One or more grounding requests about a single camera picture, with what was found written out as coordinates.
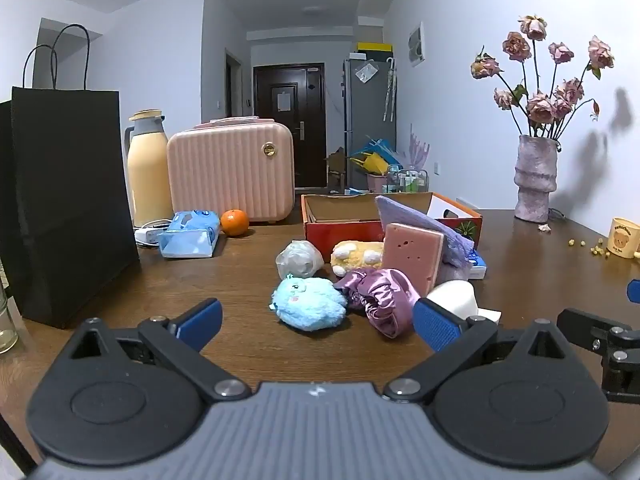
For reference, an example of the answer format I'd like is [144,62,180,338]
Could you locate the pink sponge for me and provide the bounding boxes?
[381,223,446,299]

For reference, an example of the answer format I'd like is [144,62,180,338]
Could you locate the pink ribbed suitcase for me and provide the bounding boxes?
[166,117,295,225]

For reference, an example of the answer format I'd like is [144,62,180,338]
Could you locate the yellow bear cup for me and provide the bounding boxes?
[605,217,640,260]

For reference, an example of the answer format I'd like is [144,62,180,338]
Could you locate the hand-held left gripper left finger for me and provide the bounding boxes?
[60,298,252,403]

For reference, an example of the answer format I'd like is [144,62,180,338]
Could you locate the blue white flat pack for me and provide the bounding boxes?
[466,250,489,281]

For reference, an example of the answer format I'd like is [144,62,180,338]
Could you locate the dried pink roses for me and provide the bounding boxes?
[469,13,616,142]

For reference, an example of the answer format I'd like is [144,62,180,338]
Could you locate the white charger with cable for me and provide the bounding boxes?
[133,219,174,249]

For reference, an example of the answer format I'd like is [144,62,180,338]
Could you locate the blue plush toy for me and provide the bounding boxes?
[270,276,349,332]

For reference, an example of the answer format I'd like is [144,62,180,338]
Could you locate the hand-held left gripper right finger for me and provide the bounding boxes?
[384,298,576,403]

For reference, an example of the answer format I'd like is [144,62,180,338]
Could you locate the purple feather decoration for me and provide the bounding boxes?
[409,124,431,171]

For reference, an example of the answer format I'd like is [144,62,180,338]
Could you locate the orange cardboard box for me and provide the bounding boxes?
[300,192,484,264]

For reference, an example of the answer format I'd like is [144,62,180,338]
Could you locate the orange fruit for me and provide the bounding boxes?
[220,208,250,237]

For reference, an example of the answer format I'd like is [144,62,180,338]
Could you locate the glass jar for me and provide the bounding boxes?
[0,259,21,356]

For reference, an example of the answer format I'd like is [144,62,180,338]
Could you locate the blue and yellow bags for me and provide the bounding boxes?
[349,137,404,174]

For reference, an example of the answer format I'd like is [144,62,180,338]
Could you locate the purple ceramic vase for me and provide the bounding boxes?
[514,134,559,224]

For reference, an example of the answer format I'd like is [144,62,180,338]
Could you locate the grey refrigerator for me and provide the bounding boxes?
[342,57,399,194]

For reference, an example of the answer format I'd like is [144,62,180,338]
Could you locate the wire trolley with bottles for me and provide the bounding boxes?
[384,167,431,194]

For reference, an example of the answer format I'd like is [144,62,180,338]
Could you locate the blue tissue pack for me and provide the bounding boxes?
[158,209,221,260]

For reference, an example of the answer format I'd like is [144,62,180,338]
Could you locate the white wall panel box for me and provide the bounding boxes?
[408,22,426,69]

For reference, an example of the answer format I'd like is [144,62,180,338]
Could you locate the dark brown entrance door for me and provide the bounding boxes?
[253,63,325,189]

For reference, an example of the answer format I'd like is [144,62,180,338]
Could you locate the yellow thermos jug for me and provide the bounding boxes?
[124,108,174,229]

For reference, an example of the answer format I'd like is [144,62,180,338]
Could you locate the brown carton on floor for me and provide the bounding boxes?
[324,147,347,194]

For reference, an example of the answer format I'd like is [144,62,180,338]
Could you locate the crumpled white plastic bag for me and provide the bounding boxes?
[275,240,325,280]

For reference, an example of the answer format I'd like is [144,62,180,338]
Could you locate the black paper bag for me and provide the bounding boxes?
[0,24,141,331]

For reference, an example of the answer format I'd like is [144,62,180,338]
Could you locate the scattered yellow crumbs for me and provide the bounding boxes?
[566,237,609,259]

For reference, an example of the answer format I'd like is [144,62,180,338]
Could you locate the yellow white hamster plush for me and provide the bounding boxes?
[330,240,386,277]

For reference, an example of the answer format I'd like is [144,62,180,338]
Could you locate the hanging folded umbrella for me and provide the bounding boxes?
[382,58,397,122]

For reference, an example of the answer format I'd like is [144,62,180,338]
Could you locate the white cup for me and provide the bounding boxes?
[426,280,503,330]

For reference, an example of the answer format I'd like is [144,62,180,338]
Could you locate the purple towel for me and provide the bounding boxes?
[375,195,476,281]

